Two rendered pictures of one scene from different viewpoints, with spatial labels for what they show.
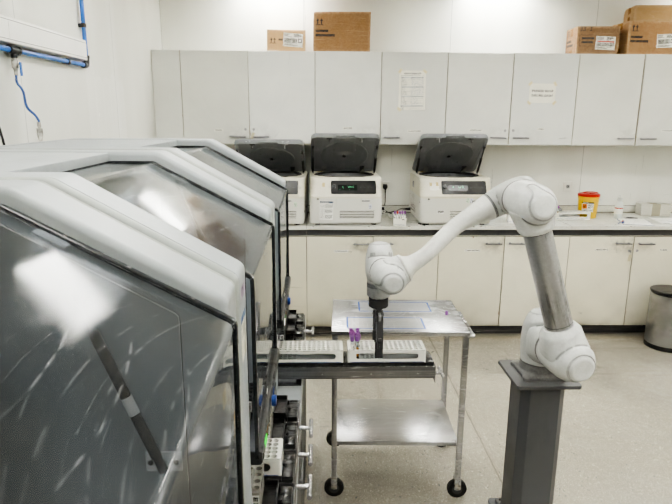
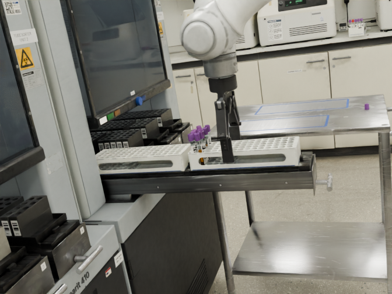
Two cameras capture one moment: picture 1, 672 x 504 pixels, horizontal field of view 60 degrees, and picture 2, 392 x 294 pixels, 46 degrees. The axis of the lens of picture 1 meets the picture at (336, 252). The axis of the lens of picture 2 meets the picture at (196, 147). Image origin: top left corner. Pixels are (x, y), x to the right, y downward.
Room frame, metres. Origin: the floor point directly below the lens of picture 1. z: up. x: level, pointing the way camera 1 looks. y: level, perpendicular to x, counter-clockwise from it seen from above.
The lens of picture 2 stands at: (0.95, -0.51, 1.23)
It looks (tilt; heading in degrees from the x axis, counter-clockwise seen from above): 16 degrees down; 21
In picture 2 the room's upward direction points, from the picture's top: 9 degrees counter-clockwise
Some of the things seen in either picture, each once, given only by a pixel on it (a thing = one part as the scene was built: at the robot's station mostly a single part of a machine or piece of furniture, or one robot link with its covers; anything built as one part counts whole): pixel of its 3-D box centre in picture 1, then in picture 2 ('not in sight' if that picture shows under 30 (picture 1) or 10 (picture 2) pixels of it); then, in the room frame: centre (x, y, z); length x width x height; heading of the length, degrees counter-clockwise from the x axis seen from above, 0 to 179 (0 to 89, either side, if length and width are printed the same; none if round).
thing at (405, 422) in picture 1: (394, 394); (308, 214); (2.60, -0.29, 0.41); 0.67 x 0.46 x 0.82; 90
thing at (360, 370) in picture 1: (350, 365); (201, 175); (2.11, -0.06, 0.78); 0.73 x 0.14 x 0.09; 92
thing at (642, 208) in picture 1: (653, 209); not in sight; (5.00, -2.74, 0.95); 0.25 x 0.11 x 0.10; 88
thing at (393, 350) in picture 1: (385, 352); (244, 155); (2.12, -0.19, 0.83); 0.30 x 0.10 x 0.06; 92
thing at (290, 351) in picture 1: (304, 353); (141, 161); (2.10, 0.12, 0.83); 0.30 x 0.10 x 0.06; 92
